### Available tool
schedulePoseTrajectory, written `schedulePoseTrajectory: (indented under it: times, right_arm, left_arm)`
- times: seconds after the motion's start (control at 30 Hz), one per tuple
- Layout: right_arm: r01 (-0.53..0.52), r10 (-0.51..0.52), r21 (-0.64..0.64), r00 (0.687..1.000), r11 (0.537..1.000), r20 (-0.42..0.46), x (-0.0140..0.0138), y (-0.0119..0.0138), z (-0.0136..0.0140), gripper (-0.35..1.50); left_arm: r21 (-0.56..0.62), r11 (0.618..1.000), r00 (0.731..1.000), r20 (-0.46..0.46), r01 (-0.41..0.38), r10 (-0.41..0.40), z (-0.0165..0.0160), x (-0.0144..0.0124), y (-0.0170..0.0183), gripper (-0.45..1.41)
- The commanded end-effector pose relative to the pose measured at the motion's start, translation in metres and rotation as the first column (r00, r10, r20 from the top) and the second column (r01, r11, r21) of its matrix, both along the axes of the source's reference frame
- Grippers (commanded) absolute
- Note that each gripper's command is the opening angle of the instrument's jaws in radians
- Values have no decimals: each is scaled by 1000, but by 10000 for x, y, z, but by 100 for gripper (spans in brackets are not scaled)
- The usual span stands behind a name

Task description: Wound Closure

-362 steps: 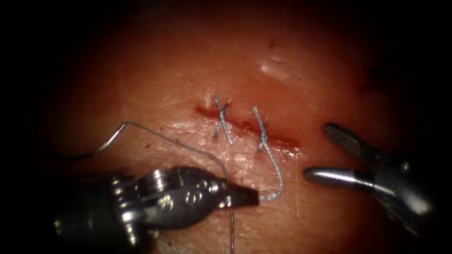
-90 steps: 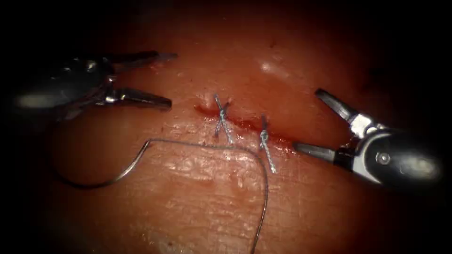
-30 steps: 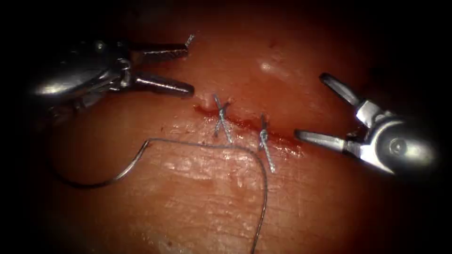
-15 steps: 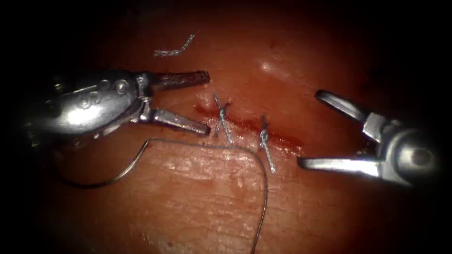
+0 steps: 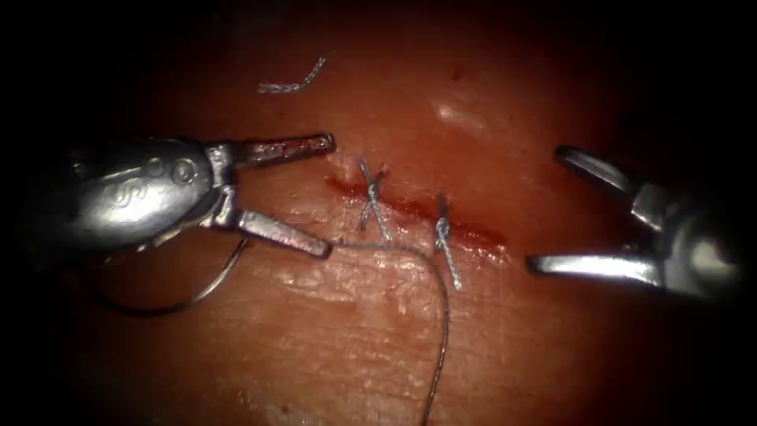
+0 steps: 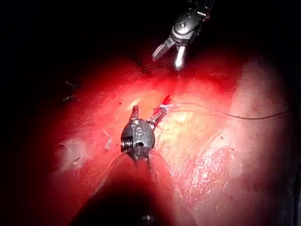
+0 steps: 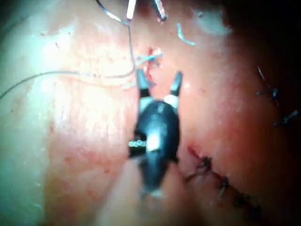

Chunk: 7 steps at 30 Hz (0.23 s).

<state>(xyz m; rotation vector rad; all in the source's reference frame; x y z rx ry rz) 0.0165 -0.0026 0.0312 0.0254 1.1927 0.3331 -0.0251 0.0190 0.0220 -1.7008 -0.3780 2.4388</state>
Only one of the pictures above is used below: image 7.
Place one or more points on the right arm needle driver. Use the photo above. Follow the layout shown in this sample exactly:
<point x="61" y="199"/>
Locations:
<point x="156" y="131"/>

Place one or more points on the left arm needle driver jaw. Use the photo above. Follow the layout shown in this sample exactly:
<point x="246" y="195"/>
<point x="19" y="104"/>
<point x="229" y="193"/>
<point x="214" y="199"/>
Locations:
<point x="160" y="9"/>
<point x="130" y="9"/>

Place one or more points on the right arm needle driver jaw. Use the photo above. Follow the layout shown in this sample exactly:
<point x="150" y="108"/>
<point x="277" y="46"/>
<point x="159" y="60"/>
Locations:
<point x="144" y="84"/>
<point x="176" y="84"/>

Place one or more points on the blue stitching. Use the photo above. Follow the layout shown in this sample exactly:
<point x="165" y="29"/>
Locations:
<point x="150" y="57"/>
<point x="274" y="92"/>

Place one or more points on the cut-off blue thread piece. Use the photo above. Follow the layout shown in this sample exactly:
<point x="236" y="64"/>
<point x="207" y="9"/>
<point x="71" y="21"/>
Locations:
<point x="180" y="35"/>

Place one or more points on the tissue pad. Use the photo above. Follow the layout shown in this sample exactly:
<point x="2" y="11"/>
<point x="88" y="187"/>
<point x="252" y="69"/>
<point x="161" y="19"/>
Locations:
<point x="94" y="131"/>

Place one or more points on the black stitching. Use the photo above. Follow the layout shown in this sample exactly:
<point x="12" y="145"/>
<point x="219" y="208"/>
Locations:
<point x="223" y="183"/>

